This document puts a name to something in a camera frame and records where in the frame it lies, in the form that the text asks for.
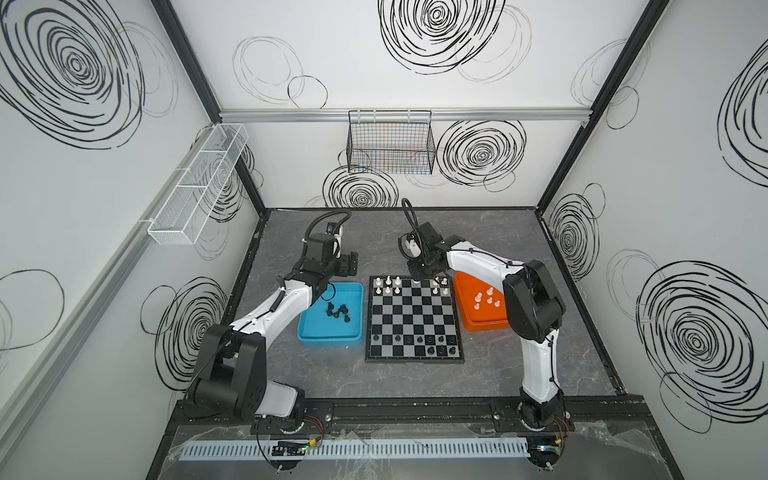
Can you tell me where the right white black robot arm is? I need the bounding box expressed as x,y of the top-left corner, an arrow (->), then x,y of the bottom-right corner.
398,221 -> 566,431

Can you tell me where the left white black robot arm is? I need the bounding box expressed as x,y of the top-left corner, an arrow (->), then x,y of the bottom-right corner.
185,225 -> 357,428

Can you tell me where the black white chess board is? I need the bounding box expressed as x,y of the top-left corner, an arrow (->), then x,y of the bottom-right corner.
365,275 -> 465,364

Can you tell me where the white pawn in orange tray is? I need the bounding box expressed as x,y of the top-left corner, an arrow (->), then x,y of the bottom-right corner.
473,287 -> 503,310

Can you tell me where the teal plastic tray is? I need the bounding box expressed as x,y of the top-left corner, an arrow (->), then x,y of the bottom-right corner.
297,282 -> 364,348

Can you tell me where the orange plastic tray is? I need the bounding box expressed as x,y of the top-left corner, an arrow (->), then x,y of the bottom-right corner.
454,272 -> 510,333

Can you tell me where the black wire basket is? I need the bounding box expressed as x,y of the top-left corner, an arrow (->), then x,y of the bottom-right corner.
345,109 -> 437,175

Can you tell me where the clear wire wall shelf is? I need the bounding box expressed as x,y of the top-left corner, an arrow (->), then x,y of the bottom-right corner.
147,123 -> 249,246

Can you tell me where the white slotted cable duct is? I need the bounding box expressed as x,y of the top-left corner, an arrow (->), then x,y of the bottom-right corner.
178,438 -> 530,461

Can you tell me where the black mounting rail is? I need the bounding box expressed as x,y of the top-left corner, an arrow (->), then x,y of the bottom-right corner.
164,395 -> 657,438

